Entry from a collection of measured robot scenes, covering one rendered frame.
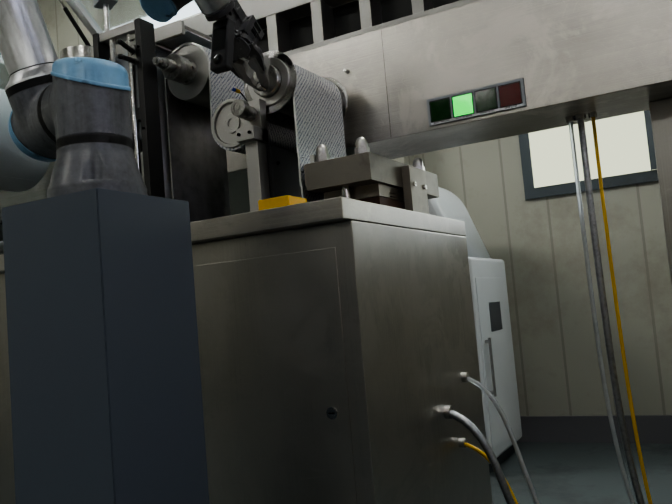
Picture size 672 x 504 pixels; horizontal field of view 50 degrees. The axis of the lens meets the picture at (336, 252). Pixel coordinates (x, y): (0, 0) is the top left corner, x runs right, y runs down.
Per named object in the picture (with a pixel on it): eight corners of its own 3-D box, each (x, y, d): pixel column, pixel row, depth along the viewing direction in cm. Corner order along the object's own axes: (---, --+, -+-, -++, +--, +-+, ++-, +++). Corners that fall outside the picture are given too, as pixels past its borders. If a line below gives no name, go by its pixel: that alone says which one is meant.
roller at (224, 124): (213, 151, 177) (209, 104, 177) (271, 165, 199) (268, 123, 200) (252, 142, 171) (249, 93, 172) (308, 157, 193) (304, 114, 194)
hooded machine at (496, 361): (530, 449, 324) (501, 176, 334) (499, 479, 277) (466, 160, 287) (400, 447, 353) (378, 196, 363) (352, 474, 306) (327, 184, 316)
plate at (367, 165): (306, 190, 159) (304, 164, 159) (383, 206, 194) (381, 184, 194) (371, 179, 151) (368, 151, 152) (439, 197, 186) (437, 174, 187)
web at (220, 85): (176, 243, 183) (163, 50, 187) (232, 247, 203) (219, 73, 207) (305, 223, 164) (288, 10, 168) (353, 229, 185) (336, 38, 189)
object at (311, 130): (299, 186, 165) (293, 107, 166) (348, 196, 185) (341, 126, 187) (301, 186, 164) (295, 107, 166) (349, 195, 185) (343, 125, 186)
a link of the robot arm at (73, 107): (75, 129, 105) (70, 39, 106) (37, 149, 115) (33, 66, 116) (148, 138, 114) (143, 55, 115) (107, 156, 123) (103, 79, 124)
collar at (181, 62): (162, 81, 179) (160, 56, 179) (178, 87, 184) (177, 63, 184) (182, 76, 176) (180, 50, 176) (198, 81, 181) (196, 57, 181)
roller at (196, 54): (168, 105, 185) (164, 52, 186) (228, 123, 207) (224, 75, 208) (211, 93, 179) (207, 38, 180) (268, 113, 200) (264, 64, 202)
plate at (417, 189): (405, 213, 165) (400, 166, 166) (421, 216, 174) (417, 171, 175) (415, 211, 164) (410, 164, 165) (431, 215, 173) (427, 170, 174)
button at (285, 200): (258, 212, 137) (257, 200, 137) (278, 215, 143) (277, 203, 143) (289, 207, 134) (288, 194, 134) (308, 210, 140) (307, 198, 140)
